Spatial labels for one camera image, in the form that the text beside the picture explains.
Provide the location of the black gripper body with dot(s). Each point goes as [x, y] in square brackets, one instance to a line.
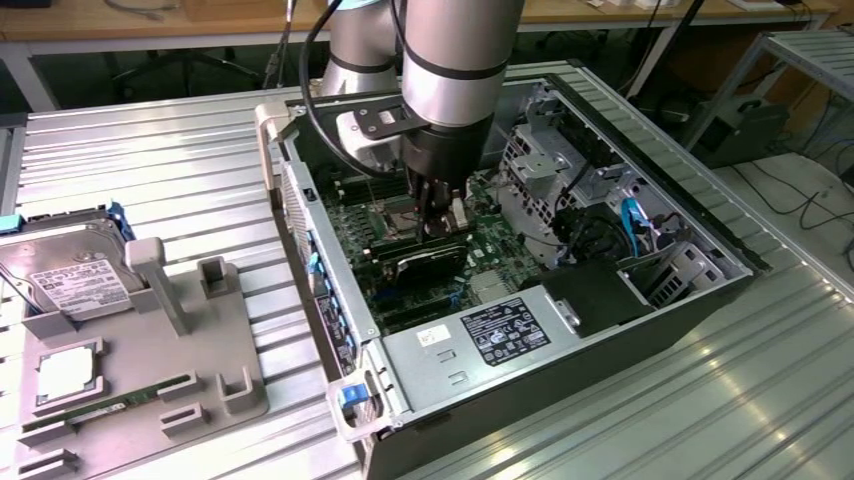
[443, 155]

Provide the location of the wooden desk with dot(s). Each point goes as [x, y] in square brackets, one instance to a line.
[133, 30]

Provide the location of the black expansion slot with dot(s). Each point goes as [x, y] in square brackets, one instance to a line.
[420, 310]

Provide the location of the silver CPU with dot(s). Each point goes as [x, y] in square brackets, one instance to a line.
[62, 375]

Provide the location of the grey plastic parts rack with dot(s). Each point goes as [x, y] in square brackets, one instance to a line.
[153, 360]

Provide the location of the open black PC case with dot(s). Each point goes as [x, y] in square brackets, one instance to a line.
[600, 360]

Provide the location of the thin metal locking lever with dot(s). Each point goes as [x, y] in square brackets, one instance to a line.
[373, 197]

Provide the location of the metal disk bay cage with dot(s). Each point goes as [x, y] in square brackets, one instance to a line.
[540, 170]

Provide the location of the graphics card with black cooler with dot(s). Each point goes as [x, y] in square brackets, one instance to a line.
[427, 265]

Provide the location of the silver chipset heatsink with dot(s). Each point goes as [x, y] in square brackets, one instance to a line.
[489, 286]

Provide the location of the green motherboard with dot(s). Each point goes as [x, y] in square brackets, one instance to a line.
[493, 250]

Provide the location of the CPU socket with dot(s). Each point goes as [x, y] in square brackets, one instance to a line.
[396, 217]

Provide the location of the silver hard disk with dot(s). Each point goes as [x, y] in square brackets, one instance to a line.
[73, 280]

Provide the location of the grey power supply unit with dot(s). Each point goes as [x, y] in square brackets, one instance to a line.
[467, 360]

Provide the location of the grey metal shelf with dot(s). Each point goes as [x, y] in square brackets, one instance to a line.
[814, 50]

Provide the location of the blue disk carrier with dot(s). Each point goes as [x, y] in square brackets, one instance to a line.
[8, 225]

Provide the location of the black box device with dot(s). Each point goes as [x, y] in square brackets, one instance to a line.
[754, 130]

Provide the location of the installed black RAM stick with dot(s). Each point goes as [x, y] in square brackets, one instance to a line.
[383, 250]

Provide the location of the blue case latch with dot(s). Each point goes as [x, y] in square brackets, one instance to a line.
[351, 395]

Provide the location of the green RAM stick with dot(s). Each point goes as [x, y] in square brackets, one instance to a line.
[100, 407]

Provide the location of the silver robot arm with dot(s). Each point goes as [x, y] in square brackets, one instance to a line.
[453, 50]

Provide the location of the black office chair base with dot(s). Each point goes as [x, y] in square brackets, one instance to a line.
[193, 60]

